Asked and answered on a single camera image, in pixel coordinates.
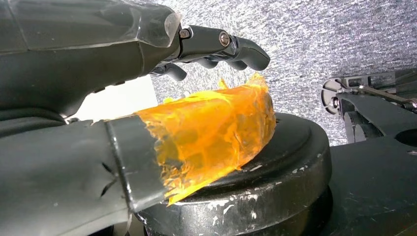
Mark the black caster wheel assembly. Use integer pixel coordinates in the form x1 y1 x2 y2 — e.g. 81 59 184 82
321 67 417 144

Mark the orange translucent film wrap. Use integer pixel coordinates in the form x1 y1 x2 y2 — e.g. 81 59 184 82
135 72 277 207

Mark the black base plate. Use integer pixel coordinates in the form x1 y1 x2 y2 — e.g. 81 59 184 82
321 128 417 236

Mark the black round base disc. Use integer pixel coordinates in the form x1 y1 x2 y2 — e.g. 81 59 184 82
135 112 333 236

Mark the white panel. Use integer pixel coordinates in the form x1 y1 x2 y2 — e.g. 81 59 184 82
70 75 159 124

